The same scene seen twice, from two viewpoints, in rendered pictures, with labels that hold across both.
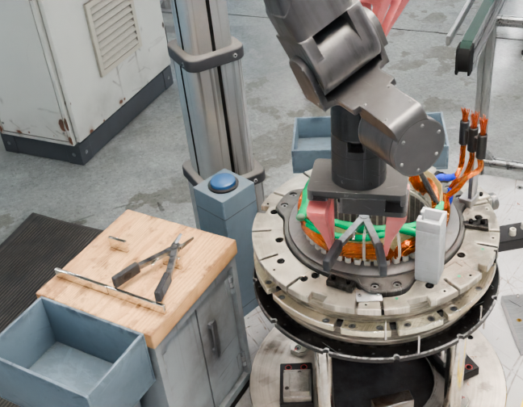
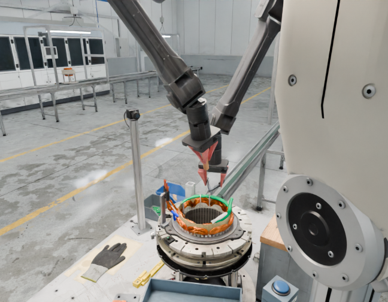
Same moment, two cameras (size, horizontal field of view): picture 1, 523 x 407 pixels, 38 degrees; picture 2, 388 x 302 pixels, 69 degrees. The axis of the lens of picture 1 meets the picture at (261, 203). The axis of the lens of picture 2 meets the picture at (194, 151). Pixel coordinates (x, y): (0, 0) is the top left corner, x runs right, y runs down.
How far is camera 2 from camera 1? 1.61 m
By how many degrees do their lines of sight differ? 123
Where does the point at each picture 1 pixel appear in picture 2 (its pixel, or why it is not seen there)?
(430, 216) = (190, 187)
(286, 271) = (236, 209)
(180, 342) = not seen: hidden behind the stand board
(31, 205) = not seen: outside the picture
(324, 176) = (223, 162)
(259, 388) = (250, 287)
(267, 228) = (245, 224)
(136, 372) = not seen: hidden behind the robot
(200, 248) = (273, 233)
